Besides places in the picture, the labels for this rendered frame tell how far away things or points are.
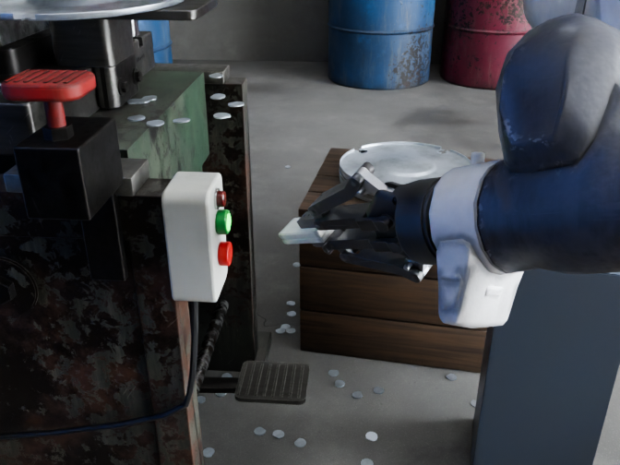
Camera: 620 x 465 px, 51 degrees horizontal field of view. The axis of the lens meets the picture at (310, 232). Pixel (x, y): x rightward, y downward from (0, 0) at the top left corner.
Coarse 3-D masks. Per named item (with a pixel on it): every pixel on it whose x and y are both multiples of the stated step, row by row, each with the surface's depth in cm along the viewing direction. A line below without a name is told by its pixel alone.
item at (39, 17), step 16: (0, 0) 84; (16, 0) 84; (32, 0) 82; (48, 0) 81; (64, 0) 81; (80, 0) 81; (96, 0) 82; (112, 0) 83; (128, 0) 84; (144, 0) 84; (160, 0) 84; (176, 0) 82; (0, 16) 74; (16, 16) 75; (48, 16) 73; (64, 16) 73; (80, 16) 74; (96, 16) 74; (112, 16) 75
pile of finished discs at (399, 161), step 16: (368, 144) 152; (384, 144) 154; (400, 144) 154; (416, 144) 154; (352, 160) 145; (368, 160) 145; (384, 160) 143; (400, 160) 143; (416, 160) 143; (432, 160) 145; (448, 160) 145; (464, 160) 145; (384, 176) 136; (400, 176) 136; (416, 176) 136; (432, 176) 136
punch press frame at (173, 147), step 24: (168, 72) 108; (192, 72) 108; (144, 96) 95; (168, 96) 95; (192, 96) 102; (120, 120) 84; (144, 120) 84; (168, 120) 90; (192, 120) 103; (120, 144) 76; (144, 144) 80; (168, 144) 90; (192, 144) 103; (0, 168) 76; (168, 168) 91; (192, 168) 104; (216, 312) 127; (216, 336) 121
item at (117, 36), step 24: (192, 0) 87; (216, 0) 90; (72, 24) 83; (96, 24) 82; (120, 24) 87; (72, 48) 84; (96, 48) 84; (120, 48) 87; (96, 72) 85; (120, 72) 88; (120, 96) 88
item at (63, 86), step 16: (16, 80) 55; (32, 80) 56; (48, 80) 55; (64, 80) 56; (80, 80) 56; (16, 96) 55; (32, 96) 55; (48, 96) 55; (64, 96) 55; (80, 96) 56; (48, 112) 58; (64, 112) 59
